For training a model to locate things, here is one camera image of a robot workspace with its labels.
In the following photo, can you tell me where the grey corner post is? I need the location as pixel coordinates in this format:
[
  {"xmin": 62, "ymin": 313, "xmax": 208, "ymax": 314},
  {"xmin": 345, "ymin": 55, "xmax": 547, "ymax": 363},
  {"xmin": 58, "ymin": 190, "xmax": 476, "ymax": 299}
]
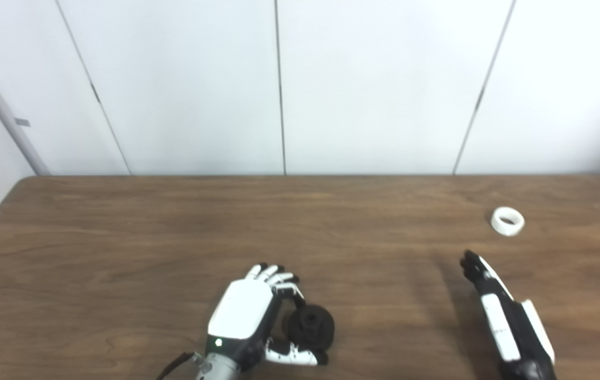
[{"xmin": 0, "ymin": 32, "xmax": 51, "ymax": 176}]

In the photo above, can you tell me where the white and black right hand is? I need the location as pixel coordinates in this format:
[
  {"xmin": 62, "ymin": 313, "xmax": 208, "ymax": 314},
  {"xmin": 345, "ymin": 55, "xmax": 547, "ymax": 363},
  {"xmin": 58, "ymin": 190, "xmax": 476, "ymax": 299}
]
[{"xmin": 460, "ymin": 250, "xmax": 557, "ymax": 380}]

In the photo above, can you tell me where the white and black left hand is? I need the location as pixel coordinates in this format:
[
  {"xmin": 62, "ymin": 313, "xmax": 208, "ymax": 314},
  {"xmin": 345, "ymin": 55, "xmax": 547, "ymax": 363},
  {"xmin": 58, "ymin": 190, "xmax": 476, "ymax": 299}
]
[{"xmin": 194, "ymin": 262, "xmax": 330, "ymax": 380}]

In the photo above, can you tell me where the white plastic ring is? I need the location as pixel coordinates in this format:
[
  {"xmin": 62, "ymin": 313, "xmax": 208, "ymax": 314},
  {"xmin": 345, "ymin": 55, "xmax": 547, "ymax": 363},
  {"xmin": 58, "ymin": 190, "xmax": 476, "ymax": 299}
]
[{"xmin": 491, "ymin": 206, "xmax": 526, "ymax": 237}]

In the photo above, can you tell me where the round black plastic part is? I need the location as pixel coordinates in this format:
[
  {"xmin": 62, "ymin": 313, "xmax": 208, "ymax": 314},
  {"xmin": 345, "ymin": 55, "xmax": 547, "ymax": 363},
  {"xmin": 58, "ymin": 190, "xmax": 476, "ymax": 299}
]
[{"xmin": 287, "ymin": 305, "xmax": 335, "ymax": 352}]

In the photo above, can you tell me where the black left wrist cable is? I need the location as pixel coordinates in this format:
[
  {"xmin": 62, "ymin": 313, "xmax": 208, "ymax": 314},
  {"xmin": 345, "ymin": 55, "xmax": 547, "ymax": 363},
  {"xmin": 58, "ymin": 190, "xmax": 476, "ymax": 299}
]
[{"xmin": 155, "ymin": 351, "xmax": 198, "ymax": 380}]

